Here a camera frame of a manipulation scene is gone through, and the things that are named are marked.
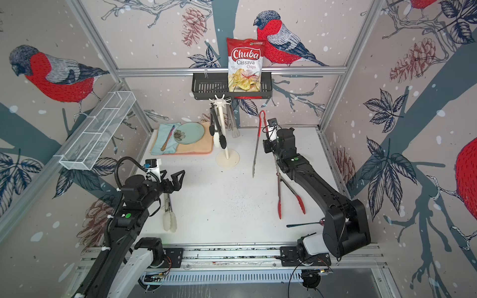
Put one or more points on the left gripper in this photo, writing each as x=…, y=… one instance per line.
x=176, y=184

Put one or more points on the thin red handled tongs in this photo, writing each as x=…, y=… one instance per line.
x=261, y=123

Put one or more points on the all steel slotted tongs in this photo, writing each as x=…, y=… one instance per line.
x=232, y=122

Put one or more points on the red steel tongs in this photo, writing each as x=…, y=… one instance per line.
x=285, y=189

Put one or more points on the black steel tongs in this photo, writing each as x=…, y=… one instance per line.
x=215, y=125

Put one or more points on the white small tongs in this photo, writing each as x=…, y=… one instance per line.
x=216, y=139

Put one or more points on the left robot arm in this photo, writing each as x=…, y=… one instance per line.
x=125, y=256

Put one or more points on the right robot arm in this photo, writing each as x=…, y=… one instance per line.
x=345, y=227

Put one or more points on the cream utensil rack stand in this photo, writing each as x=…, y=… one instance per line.
x=226, y=158

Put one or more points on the orange cutting board mat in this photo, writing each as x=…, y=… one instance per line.
x=203, y=146

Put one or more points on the teal cloth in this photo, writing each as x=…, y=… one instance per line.
x=161, y=136

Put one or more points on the light green plate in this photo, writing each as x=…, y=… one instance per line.
x=189, y=133

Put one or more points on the red packet under basket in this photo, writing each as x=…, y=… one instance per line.
x=249, y=97

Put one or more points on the Chuba cassava chips bag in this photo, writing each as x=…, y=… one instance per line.
x=245, y=62

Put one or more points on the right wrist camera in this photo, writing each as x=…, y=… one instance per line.
x=272, y=129

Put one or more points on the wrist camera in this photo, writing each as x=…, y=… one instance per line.
x=272, y=129
x=152, y=167

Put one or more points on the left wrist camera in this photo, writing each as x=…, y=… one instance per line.
x=152, y=167

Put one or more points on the pink handled utensil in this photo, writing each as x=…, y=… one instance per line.
x=163, y=148

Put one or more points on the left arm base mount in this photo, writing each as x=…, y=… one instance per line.
x=167, y=258

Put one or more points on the iridescent spoon dark handle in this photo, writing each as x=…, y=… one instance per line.
x=305, y=224

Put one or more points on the white wire mesh shelf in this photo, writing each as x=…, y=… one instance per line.
x=100, y=128

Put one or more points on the dark wall basket shelf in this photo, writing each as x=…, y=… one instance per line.
x=205, y=87

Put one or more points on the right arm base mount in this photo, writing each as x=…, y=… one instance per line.
x=290, y=257

